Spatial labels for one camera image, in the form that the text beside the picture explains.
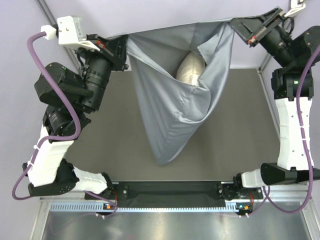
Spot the right rear aluminium post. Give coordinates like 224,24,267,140
258,0,307,73

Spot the aluminium front frame rail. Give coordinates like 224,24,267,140
39,184,308,202

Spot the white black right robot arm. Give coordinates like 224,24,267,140
230,7,320,198

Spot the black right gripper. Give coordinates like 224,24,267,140
226,6,294,68

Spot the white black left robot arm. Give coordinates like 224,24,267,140
23,34,128,199

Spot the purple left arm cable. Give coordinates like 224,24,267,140
11,31,118,218

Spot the cream bear print pillow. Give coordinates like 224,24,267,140
176,52,206,86

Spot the grey fabric pillowcase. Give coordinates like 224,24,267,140
106,17,236,167

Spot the slotted grey cable duct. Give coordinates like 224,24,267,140
49,201,253,213

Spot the aluminium post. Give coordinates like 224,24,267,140
258,0,307,73
35,0,81,73

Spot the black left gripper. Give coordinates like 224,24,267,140
72,32,127,113

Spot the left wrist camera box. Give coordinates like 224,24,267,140
40,15,100,52

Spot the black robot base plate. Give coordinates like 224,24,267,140
99,180,263,201

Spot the left rear aluminium post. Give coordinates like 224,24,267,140
35,0,81,73

